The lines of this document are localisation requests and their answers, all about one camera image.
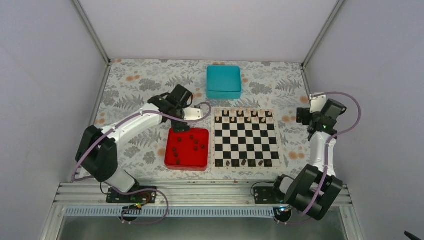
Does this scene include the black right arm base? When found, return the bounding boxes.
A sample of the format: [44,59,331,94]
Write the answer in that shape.
[250,181,291,222]

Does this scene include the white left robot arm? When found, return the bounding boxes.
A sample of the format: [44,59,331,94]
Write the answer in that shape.
[74,84,204,203]

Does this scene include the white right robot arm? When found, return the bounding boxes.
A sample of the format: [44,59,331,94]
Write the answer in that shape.
[270,99,347,221]

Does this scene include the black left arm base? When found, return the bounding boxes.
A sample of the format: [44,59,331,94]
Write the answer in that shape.
[105,186,157,222]

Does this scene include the row of light chess pieces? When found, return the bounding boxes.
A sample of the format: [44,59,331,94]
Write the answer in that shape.
[211,107,276,124]

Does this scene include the red plastic tray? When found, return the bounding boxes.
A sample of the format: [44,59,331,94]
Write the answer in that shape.
[164,127,210,172]

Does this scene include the floral patterned table mat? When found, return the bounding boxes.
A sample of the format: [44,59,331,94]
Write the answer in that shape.
[94,59,311,181]

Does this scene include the teal plastic box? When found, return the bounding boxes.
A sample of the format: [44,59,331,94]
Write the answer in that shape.
[206,65,242,100]

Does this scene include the black white chessboard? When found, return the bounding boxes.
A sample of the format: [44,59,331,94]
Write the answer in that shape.
[211,116,286,173]

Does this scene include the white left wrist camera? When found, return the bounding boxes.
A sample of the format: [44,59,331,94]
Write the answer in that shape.
[183,107,204,121]

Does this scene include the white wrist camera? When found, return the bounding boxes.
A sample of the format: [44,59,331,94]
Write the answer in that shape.
[183,107,204,121]
[309,94,327,114]

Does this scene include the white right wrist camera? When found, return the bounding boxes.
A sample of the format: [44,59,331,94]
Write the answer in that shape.
[309,94,327,114]

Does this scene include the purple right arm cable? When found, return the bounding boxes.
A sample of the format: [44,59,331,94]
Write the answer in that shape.
[273,92,362,226]

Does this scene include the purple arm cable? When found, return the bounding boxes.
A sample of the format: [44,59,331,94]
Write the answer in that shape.
[273,92,362,226]
[71,101,213,226]

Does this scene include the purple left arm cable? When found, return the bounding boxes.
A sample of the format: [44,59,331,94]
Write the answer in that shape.
[71,101,213,226]

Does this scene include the aluminium frame rail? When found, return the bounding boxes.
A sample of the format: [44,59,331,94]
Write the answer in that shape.
[39,178,365,240]

